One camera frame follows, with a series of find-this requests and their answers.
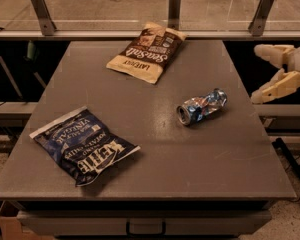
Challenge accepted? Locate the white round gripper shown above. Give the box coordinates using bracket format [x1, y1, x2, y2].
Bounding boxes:
[251, 44, 300, 104]

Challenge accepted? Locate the silver blue redbull can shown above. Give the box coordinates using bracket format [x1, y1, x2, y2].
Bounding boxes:
[176, 88, 227, 126]

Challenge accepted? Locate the brown sea salt chips bag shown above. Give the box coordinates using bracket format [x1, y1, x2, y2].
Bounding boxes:
[106, 22, 186, 84]

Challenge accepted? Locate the blue kettle chips bag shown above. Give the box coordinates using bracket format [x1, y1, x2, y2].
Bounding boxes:
[30, 107, 140, 186]

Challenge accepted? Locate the clear acrylic barrier panel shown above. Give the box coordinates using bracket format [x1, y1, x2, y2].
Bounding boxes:
[0, 0, 300, 32]

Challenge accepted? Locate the cardboard box under table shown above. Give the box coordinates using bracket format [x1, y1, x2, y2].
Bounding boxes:
[0, 202, 54, 240]

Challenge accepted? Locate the right metal barrier bracket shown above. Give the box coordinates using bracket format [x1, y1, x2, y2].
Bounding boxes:
[248, 0, 275, 37]

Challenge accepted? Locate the metal barrier bracket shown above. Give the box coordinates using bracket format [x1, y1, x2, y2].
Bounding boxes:
[168, 0, 181, 30]
[30, 0, 56, 36]
[248, 0, 275, 37]

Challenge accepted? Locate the middle metal barrier bracket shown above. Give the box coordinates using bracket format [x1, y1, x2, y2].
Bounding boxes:
[168, 0, 181, 30]

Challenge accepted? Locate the grey table drawer with handle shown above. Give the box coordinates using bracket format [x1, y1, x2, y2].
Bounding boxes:
[17, 210, 271, 237]

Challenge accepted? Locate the left metal barrier bracket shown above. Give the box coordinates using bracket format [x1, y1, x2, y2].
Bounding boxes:
[30, 0, 56, 36]

